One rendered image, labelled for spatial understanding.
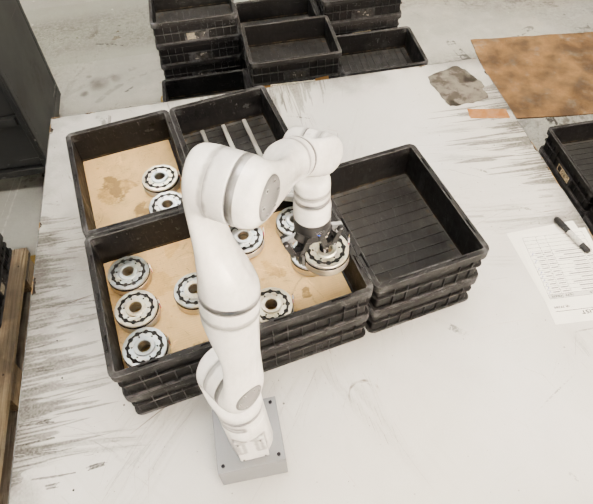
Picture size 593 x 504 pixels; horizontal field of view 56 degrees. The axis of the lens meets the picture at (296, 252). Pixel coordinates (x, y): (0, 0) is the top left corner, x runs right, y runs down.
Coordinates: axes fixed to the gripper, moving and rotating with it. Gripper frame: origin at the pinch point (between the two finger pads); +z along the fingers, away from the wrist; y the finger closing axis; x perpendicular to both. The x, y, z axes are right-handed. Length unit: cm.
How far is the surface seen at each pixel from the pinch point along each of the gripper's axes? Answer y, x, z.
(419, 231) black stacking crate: 33.8, 8.9, 18.0
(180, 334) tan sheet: -32.7, 1.7, 17.6
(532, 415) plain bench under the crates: 39, -41, 31
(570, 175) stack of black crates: 131, 46, 70
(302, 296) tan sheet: -2.3, 1.1, 17.7
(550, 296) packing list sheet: 62, -15, 31
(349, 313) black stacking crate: 6.2, -8.0, 16.4
